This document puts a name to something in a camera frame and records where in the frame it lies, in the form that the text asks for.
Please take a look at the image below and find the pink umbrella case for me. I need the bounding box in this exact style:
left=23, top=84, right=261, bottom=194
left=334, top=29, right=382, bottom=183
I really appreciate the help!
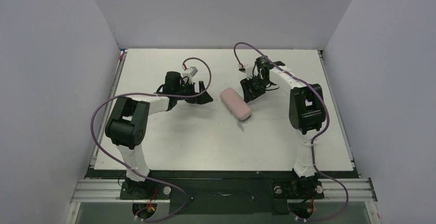
left=220, top=87, right=252, bottom=131

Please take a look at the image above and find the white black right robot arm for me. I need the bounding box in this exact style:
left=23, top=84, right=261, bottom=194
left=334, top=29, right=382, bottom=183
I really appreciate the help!
left=239, top=57, right=326, bottom=199

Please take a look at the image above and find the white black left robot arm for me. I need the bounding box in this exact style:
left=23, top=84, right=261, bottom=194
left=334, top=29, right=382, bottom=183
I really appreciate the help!
left=105, top=70, right=213, bottom=198

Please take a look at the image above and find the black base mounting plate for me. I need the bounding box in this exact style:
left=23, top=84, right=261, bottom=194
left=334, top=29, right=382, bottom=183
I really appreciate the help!
left=88, top=171, right=358, bottom=219

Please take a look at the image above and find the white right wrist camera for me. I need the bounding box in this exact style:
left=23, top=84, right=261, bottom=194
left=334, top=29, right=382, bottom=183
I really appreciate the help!
left=239, top=64, right=255, bottom=80

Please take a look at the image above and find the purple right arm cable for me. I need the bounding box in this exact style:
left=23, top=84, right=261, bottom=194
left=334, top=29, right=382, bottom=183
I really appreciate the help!
left=233, top=42, right=350, bottom=222

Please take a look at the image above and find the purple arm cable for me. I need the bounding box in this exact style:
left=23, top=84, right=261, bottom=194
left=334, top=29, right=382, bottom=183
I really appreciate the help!
left=90, top=57, right=212, bottom=223
left=233, top=42, right=350, bottom=222

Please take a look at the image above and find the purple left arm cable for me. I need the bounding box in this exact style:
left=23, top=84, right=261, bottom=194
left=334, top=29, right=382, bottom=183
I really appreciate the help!
left=90, top=57, right=212, bottom=223

